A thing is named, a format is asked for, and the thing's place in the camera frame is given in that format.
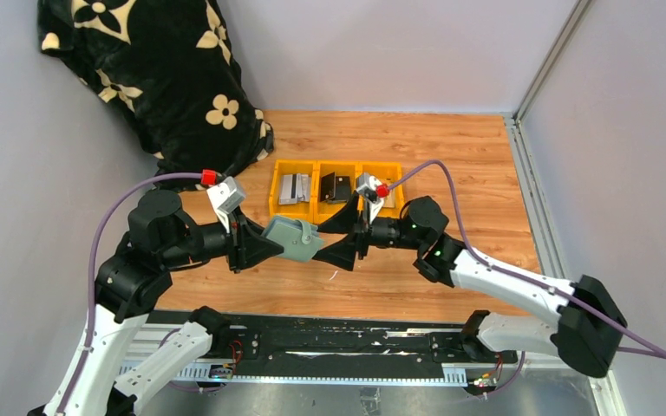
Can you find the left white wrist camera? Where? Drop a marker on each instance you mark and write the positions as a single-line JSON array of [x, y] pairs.
[[224, 198]]

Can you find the black cards stack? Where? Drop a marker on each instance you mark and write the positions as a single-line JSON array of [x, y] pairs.
[[334, 188]]

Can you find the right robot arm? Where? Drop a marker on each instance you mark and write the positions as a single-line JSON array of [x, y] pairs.
[[511, 287]]

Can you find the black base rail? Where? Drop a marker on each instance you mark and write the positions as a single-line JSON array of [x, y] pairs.
[[314, 350]]

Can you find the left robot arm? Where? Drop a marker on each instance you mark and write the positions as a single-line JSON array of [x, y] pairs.
[[161, 237]]

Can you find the green card holder wallet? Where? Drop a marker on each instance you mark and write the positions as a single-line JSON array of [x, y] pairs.
[[299, 238]]

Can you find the left yellow plastic bin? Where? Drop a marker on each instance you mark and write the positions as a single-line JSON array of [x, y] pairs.
[[302, 211]]

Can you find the black floral blanket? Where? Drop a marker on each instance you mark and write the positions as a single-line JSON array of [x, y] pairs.
[[168, 68]]

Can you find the middle yellow plastic bin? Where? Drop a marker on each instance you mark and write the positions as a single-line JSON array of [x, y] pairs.
[[323, 211]]

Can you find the aluminium frame post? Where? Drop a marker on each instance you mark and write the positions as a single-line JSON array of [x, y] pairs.
[[569, 27]]

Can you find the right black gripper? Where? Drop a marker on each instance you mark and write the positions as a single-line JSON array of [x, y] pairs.
[[361, 239]]

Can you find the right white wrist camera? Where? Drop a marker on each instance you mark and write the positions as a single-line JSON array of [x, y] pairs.
[[373, 192]]

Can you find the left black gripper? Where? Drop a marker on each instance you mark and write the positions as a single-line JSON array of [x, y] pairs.
[[236, 243]]

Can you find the silver cards stack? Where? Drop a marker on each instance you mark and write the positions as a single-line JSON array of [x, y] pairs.
[[294, 188]]

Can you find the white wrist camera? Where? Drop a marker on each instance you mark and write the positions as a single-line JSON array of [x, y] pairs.
[[224, 198], [373, 192]]

